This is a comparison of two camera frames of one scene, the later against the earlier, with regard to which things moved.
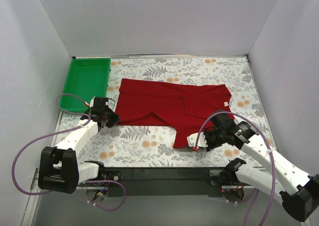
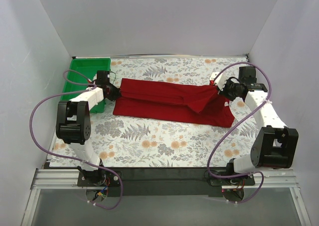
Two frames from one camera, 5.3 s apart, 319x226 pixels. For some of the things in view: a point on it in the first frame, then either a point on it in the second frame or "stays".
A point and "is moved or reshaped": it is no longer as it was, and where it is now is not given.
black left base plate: [115, 175] stays
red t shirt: [187, 108] is moved or reshaped
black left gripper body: [108, 118] to [114, 92]
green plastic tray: [86, 78] stays
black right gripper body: [208, 140] to [226, 91]
